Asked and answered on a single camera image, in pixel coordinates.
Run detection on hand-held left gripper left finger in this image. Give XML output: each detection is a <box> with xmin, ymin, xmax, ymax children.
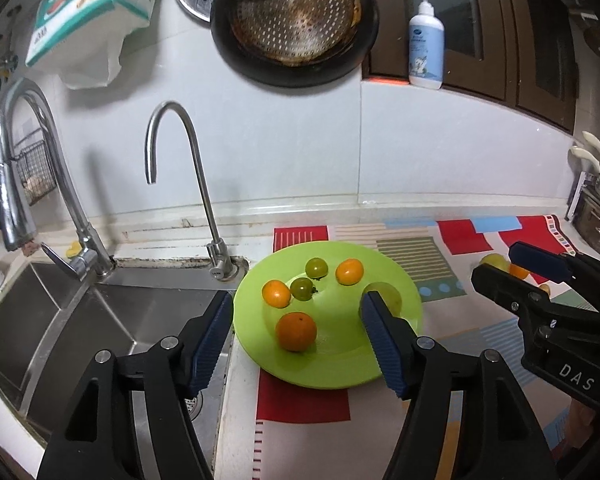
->
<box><xmin>36</xmin><ymin>290</ymin><xmax>236</xmax><ymax>480</ymax></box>

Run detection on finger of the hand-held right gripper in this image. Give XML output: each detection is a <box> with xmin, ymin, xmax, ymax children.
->
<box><xmin>509</xmin><ymin>241</ymin><xmax>600</xmax><ymax>311</ymax></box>
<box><xmin>471</xmin><ymin>263</ymin><xmax>556</xmax><ymax>318</ymax></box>

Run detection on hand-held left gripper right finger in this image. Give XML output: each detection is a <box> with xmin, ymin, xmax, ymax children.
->
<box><xmin>358</xmin><ymin>291</ymin><xmax>561</xmax><ymax>480</ymax></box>

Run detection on green apple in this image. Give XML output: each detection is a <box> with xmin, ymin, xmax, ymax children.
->
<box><xmin>362</xmin><ymin>282</ymin><xmax>404</xmax><ymax>317</ymax></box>

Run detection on green plate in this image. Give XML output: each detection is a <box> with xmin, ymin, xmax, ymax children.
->
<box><xmin>233</xmin><ymin>241</ymin><xmax>424</xmax><ymax>389</ymax></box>

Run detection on small orange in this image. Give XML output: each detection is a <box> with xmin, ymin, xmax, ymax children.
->
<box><xmin>335</xmin><ymin>258</ymin><xmax>365</xmax><ymax>286</ymax></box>
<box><xmin>261</xmin><ymin>280</ymin><xmax>292</xmax><ymax>309</ymax></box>

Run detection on large orange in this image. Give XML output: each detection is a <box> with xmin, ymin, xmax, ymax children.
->
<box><xmin>275</xmin><ymin>311</ymin><xmax>317</xmax><ymax>352</ymax></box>

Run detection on person's right hand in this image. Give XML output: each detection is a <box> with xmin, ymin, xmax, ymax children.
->
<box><xmin>569</xmin><ymin>402</ymin><xmax>600</xmax><ymax>444</ymax></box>

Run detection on steel pot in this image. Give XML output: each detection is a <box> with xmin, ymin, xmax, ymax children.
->
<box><xmin>572</xmin><ymin>187</ymin><xmax>600</xmax><ymax>256</ymax></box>

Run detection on stainless steel sink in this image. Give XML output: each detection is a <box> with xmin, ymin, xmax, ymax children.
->
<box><xmin>0</xmin><ymin>260</ymin><xmax>237</xmax><ymax>466</ymax></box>

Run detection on patchwork printed tablecloth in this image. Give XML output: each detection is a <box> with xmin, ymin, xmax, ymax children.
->
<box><xmin>215</xmin><ymin>214</ymin><xmax>600</xmax><ymax>480</ymax></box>

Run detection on thin gooseneck faucet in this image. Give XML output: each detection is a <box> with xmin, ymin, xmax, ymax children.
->
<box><xmin>146</xmin><ymin>101</ymin><xmax>237</xmax><ymax>281</ymax></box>

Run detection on large chrome faucet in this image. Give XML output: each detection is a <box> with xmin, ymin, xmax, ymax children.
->
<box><xmin>0</xmin><ymin>77</ymin><xmax>116</xmax><ymax>281</ymax></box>

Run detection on blue pump lotion bottle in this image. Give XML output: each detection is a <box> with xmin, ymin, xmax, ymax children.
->
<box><xmin>408</xmin><ymin>0</ymin><xmax>446</xmax><ymax>91</ymax></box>

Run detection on black frying pan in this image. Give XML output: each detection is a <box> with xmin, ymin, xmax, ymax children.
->
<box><xmin>210</xmin><ymin>0</ymin><xmax>380</xmax><ymax>88</ymax></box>

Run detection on perforated metal strainer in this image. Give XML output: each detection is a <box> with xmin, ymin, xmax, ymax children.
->
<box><xmin>230</xmin><ymin>0</ymin><xmax>363</xmax><ymax>67</ymax></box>

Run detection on green tissue pack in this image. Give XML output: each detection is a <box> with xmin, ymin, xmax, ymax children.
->
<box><xmin>25</xmin><ymin>0</ymin><xmax>170</xmax><ymax>91</ymax></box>

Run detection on dark wooden window frame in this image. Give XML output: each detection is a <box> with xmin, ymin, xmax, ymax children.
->
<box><xmin>362</xmin><ymin>0</ymin><xmax>581</xmax><ymax>133</ymax></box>

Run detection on black wire basket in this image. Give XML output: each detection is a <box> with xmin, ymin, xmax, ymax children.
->
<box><xmin>0</xmin><ymin>140</ymin><xmax>58</xmax><ymax>211</ymax></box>

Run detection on metal wall tap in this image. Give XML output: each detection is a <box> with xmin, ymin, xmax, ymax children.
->
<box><xmin>0</xmin><ymin>7</ymin><xmax>21</xmax><ymax>96</ymax></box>

